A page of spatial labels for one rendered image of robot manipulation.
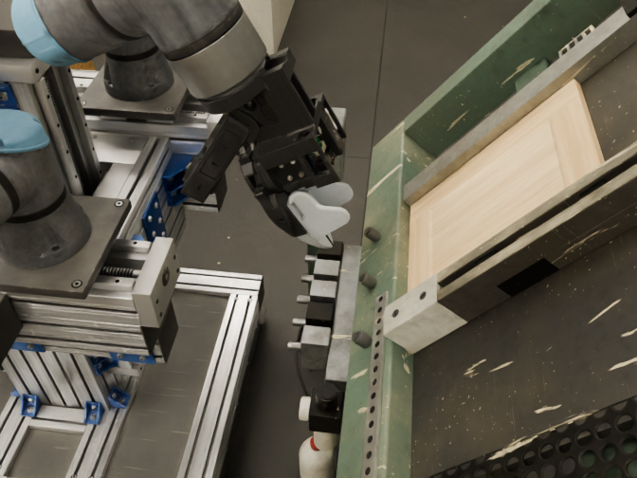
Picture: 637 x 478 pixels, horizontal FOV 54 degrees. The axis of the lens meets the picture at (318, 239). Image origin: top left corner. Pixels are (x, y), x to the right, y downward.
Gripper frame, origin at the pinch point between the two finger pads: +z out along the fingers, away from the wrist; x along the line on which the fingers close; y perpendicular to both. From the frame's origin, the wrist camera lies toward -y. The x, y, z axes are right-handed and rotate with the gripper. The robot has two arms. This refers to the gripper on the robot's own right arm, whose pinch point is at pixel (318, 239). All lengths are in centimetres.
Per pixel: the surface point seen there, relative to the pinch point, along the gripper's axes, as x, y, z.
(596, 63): 55, 33, 25
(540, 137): 46, 21, 30
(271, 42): 272, -110, 79
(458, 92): 79, 6, 35
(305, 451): 33, -60, 99
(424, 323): 17.5, -2.7, 37.6
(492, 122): 57, 13, 31
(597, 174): 22.0, 27.7, 20.7
